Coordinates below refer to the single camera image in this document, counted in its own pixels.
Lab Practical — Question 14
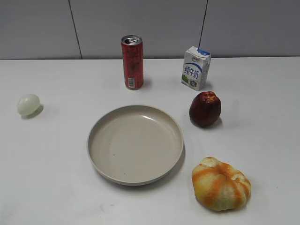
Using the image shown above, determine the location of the beige round plate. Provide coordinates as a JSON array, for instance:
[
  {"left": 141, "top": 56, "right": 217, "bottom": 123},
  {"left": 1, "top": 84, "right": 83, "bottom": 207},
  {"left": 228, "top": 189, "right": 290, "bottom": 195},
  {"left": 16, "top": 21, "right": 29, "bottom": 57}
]
[{"left": 87, "top": 105, "right": 184, "bottom": 186}]

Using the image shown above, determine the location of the pale white round ball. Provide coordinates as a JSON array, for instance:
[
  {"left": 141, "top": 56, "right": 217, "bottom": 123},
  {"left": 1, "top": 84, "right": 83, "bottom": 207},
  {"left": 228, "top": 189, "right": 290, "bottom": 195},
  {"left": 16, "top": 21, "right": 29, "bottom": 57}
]
[{"left": 17, "top": 94, "right": 43, "bottom": 119}]

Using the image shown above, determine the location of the dark red apple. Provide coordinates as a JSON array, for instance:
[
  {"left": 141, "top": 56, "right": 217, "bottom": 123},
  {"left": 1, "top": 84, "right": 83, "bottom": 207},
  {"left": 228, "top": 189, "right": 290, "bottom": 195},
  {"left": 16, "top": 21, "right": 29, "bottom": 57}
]
[{"left": 189, "top": 91, "right": 221, "bottom": 127}]

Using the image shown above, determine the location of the yellow orange toy pumpkin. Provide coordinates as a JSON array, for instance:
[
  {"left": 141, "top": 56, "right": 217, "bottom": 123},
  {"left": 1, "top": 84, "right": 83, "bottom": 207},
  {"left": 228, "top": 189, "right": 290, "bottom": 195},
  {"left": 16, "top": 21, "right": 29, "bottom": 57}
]
[{"left": 192, "top": 157, "right": 251, "bottom": 211}]

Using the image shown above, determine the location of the white blue milk carton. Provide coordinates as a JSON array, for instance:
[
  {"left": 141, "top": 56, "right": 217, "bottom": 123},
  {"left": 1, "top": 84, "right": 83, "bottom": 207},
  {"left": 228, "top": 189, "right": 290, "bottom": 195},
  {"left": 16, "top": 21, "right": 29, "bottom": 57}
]
[{"left": 181, "top": 46, "right": 211, "bottom": 91}]

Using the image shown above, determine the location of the red soda can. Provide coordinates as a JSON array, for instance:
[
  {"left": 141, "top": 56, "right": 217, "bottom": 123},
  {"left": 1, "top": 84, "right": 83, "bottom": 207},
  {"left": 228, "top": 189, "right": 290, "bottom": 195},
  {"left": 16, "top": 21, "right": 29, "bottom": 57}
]
[{"left": 121, "top": 35, "right": 143, "bottom": 90}]

